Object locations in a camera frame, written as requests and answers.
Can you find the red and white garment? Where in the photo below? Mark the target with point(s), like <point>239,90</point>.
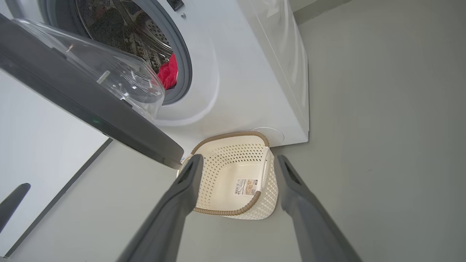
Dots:
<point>168,74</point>

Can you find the black door latch socket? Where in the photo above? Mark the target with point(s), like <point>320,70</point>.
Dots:
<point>176,4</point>

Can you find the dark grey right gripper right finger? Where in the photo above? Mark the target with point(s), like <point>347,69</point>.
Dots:
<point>309,225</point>

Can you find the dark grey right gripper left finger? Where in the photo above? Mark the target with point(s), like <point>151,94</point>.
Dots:
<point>171,211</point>

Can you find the round white filter cover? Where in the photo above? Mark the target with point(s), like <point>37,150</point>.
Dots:
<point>273,135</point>

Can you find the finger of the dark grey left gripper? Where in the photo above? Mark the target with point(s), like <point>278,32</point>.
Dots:
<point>12,202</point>

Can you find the basket product label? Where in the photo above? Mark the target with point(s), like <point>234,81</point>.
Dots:
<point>245,187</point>

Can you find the cream perforated laundry basket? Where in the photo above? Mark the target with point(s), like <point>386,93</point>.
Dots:
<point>233,160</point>

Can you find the white front-load washing machine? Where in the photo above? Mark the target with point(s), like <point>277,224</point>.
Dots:
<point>247,72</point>

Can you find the black round washer door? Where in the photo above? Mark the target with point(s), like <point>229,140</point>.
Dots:
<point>83,94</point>

